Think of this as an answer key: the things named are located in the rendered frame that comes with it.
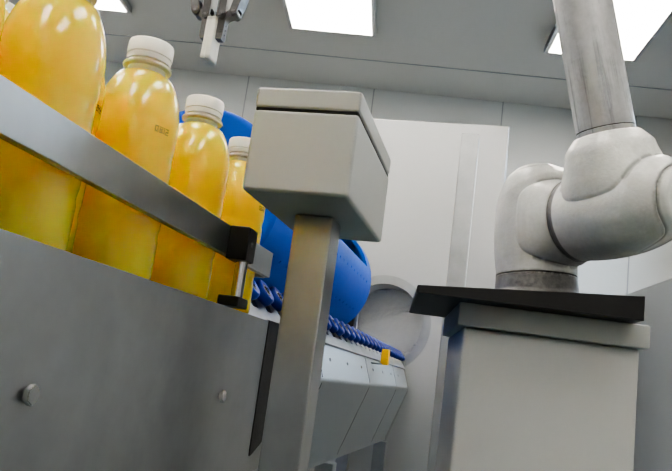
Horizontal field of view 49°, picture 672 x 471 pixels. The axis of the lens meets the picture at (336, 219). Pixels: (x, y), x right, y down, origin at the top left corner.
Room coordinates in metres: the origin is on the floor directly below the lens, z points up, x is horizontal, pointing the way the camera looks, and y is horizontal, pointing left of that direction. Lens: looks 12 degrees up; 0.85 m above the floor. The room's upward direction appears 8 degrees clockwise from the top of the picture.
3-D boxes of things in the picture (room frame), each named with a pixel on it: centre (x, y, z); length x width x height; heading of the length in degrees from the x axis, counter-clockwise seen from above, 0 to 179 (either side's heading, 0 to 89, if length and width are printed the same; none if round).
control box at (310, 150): (0.73, 0.02, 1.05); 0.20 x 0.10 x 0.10; 167
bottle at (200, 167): (0.72, 0.15, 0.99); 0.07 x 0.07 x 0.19
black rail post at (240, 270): (0.73, 0.09, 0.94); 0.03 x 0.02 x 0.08; 167
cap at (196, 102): (0.72, 0.15, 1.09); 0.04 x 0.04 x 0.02
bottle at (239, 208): (0.84, 0.12, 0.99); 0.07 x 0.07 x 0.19
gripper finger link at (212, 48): (1.05, 0.22, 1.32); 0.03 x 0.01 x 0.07; 167
